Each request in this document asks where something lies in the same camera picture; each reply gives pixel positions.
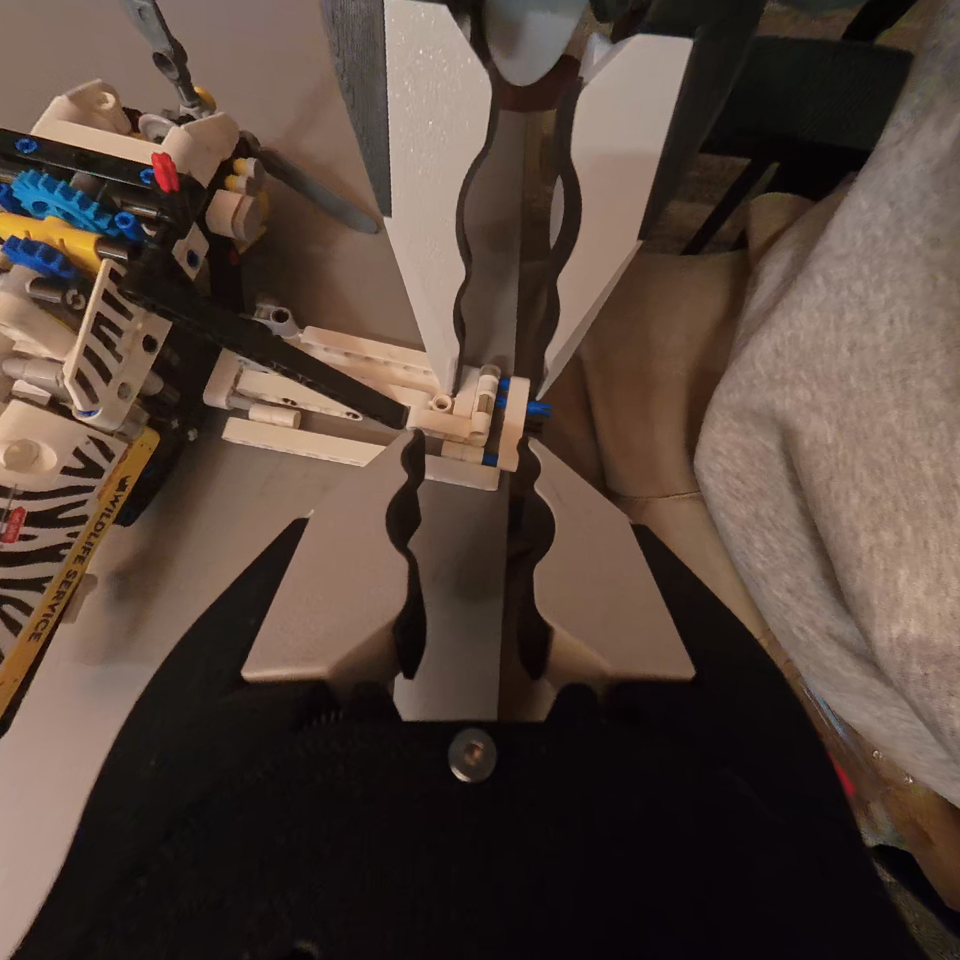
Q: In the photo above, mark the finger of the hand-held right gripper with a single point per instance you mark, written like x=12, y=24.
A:
x=630, y=135
x=427, y=150

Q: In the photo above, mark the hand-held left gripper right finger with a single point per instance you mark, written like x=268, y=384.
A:
x=615, y=592

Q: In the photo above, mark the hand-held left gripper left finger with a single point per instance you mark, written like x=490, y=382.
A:
x=322, y=592

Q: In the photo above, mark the zebra striped lego plane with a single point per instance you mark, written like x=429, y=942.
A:
x=360, y=352

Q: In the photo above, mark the grey sweatshirt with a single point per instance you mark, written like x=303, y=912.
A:
x=840, y=450

